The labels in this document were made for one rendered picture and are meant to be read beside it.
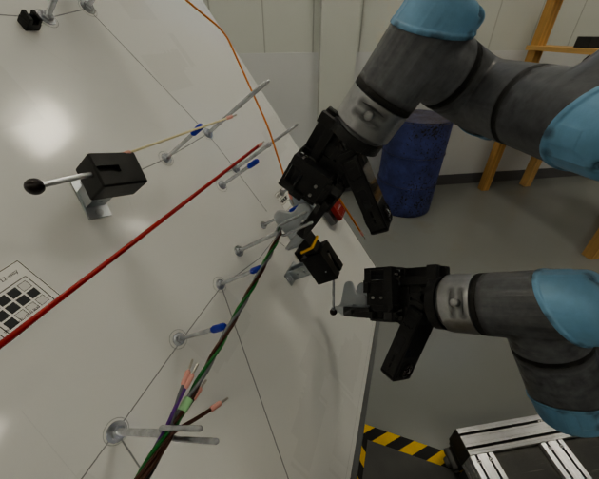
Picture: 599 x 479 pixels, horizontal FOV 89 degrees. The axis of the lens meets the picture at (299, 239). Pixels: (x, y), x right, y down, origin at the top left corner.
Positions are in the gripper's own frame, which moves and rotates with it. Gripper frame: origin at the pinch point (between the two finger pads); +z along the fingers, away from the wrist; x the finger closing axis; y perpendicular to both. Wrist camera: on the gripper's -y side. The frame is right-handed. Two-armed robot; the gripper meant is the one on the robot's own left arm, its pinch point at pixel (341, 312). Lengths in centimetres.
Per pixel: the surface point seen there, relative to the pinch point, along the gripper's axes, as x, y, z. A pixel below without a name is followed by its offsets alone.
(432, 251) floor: -187, 45, 88
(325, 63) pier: -101, 196, 123
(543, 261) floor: -247, 38, 32
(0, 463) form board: 42.9, -10.5, -8.9
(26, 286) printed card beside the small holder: 43.8, 2.1, -5.9
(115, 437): 35.5, -10.8, -7.7
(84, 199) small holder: 40.9, 11.3, -3.5
